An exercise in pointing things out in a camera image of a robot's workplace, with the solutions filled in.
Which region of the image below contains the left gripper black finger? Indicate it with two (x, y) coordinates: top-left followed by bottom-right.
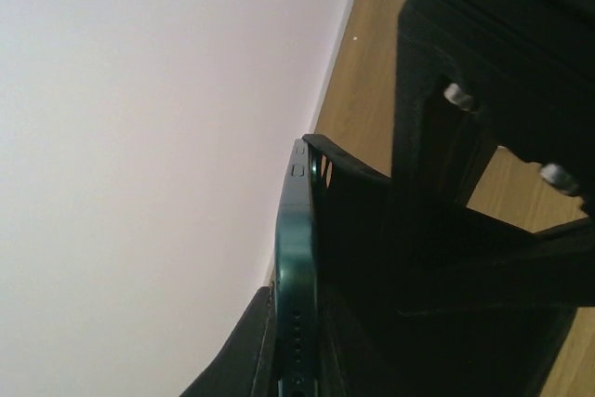
(182, 286), (277, 397)

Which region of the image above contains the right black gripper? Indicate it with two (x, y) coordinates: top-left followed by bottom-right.
(384, 0), (594, 314)

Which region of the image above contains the black phone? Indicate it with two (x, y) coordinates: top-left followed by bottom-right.
(274, 139), (319, 396)

